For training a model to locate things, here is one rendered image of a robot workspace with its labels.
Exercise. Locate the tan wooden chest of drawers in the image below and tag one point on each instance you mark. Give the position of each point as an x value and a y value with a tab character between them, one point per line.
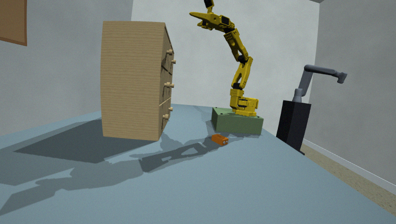
130	75

